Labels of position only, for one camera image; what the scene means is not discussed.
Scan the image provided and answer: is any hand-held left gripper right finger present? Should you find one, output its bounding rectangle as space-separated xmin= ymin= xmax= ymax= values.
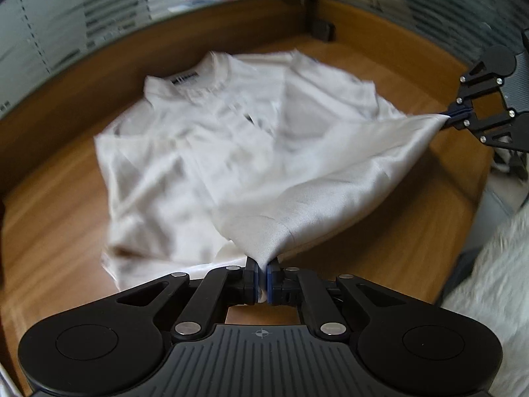
xmin=267 ymin=257 xmax=412 ymax=342

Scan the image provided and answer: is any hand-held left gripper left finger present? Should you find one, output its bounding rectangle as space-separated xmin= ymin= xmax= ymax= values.
xmin=116 ymin=257 xmax=263 ymax=342

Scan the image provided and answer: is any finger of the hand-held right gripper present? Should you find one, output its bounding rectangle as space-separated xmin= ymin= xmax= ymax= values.
xmin=445 ymin=61 xmax=504 ymax=116
xmin=446 ymin=109 xmax=529 ymax=152

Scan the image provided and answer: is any ivory shirt with black label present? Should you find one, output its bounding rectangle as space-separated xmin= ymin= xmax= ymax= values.
xmin=94 ymin=49 xmax=449 ymax=304

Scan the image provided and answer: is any white fleece garment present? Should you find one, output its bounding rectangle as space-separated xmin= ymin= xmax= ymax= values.
xmin=444 ymin=211 xmax=529 ymax=331

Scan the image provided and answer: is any black partition bracket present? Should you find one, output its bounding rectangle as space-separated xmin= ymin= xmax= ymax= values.
xmin=312 ymin=20 xmax=336 ymax=43

